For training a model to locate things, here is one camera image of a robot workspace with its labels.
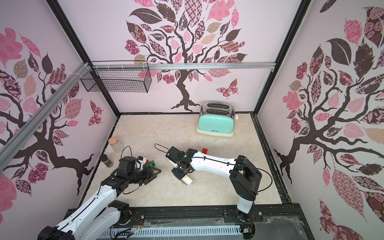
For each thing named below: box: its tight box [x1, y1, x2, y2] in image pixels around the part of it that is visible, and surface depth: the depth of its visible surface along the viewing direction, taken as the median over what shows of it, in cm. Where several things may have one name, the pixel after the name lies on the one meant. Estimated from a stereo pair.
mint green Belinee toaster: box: [196, 101, 239, 137], surface depth 101 cm
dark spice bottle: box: [99, 154, 114, 168], surface depth 89 cm
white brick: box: [180, 174, 193, 186], surface depth 80 cm
